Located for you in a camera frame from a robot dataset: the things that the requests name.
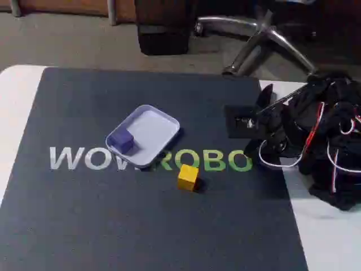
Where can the yellow cube block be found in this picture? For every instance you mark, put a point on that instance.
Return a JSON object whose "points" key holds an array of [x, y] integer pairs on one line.
{"points": [[187, 176]]}

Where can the white rounded rectangular tray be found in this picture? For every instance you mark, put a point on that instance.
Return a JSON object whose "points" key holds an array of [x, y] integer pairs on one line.
{"points": [[158, 127]]}

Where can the chrome office chair base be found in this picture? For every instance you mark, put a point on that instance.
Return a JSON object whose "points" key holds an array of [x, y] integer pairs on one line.
{"points": [[225, 24]]}

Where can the dark brown black box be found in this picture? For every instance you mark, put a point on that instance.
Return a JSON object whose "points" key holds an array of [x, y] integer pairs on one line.
{"points": [[163, 36]]}

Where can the purple cube block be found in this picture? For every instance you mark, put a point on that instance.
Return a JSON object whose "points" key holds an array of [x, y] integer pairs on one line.
{"points": [[121, 139]]}

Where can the dark mat with WOWROBO print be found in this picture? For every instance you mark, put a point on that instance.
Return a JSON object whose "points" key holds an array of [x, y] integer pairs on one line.
{"points": [[112, 226]]}

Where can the grey metal leg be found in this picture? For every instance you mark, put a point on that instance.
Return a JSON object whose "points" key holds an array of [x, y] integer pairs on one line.
{"points": [[112, 12], [16, 7]]}

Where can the brown wooden board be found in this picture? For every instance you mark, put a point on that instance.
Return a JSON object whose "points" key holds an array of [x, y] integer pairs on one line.
{"points": [[56, 5]]}

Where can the black square camera box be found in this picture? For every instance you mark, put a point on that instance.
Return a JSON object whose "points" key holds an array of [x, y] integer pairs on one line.
{"points": [[231, 113]]}

